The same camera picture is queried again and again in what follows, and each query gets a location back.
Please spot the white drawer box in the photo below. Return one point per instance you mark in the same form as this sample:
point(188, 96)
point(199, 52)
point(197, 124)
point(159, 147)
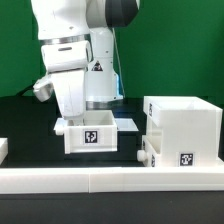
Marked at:
point(149, 154)
point(98, 134)

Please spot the marker sheet on table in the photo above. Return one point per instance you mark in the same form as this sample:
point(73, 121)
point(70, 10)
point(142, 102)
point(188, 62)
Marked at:
point(126, 125)

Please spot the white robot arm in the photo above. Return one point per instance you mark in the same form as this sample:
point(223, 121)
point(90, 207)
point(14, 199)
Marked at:
point(66, 21)

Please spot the white left fence piece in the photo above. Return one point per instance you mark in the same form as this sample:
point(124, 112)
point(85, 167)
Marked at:
point(3, 149)

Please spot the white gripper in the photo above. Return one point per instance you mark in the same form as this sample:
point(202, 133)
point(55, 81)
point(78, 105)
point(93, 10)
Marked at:
point(69, 88)

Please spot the white front drawer box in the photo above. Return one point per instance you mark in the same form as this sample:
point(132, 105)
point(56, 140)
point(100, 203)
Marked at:
point(149, 154)

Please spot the white fence rail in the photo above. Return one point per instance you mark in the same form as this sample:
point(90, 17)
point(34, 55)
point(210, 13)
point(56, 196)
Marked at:
point(122, 179)
point(220, 163)

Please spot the white drawer cabinet frame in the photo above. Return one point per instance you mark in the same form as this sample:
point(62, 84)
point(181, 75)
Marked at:
point(187, 130)

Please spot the white right fence rail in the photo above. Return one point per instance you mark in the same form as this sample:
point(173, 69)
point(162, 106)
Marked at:
point(220, 163)

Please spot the white front fence rail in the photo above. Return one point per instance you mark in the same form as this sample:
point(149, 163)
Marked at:
point(122, 179)

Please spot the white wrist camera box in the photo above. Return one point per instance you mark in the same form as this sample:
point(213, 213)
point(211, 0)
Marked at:
point(68, 56)

